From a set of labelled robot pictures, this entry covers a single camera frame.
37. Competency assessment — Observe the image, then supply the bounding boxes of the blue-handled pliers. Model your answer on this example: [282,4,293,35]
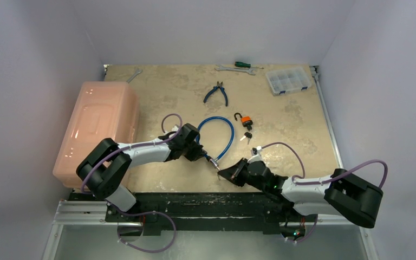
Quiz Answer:
[203,81,229,107]

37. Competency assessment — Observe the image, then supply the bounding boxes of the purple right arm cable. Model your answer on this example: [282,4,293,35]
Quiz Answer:
[259,142,389,245]

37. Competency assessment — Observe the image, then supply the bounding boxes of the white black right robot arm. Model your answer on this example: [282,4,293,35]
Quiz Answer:
[218,158,384,229]

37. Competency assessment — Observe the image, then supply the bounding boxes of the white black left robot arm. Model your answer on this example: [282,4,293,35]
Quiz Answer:
[76,123,207,222]

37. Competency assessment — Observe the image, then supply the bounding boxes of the green-handled screwdriver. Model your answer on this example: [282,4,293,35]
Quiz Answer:
[234,61,264,69]

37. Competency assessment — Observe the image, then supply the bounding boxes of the blue cable lock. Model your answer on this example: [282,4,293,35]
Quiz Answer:
[196,116,236,168]

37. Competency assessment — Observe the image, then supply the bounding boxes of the pink plastic storage box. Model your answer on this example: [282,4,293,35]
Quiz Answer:
[53,81,139,189]

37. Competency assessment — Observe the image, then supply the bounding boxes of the silver wrench near screwdriver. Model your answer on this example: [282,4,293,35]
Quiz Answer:
[214,64,256,76]

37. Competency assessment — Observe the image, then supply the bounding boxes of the small silver wrench left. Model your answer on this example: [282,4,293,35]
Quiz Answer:
[126,68,143,83]

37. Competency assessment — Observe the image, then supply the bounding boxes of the orange black padlock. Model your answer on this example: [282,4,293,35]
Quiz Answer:
[234,113,253,131]

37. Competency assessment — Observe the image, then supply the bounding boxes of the clear plastic organizer box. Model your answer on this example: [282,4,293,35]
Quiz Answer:
[265,66,312,96]

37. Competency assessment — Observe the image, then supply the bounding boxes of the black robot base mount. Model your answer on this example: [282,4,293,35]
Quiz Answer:
[68,192,323,237]

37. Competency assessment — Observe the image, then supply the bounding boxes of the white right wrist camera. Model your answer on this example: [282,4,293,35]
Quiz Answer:
[248,146,263,163]

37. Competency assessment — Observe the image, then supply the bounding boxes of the black-headed key bunch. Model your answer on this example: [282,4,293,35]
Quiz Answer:
[240,132,252,144]

